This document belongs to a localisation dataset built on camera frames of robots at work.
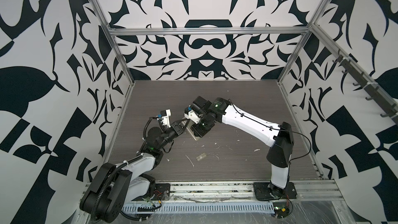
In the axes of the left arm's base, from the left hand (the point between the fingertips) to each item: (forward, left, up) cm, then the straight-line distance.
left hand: (190, 117), depth 76 cm
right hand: (-6, -2, -4) cm, 8 cm away
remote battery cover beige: (-12, -5, -21) cm, 24 cm away
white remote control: (-7, -1, -3) cm, 7 cm away
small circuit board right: (-37, -40, -21) cm, 58 cm away
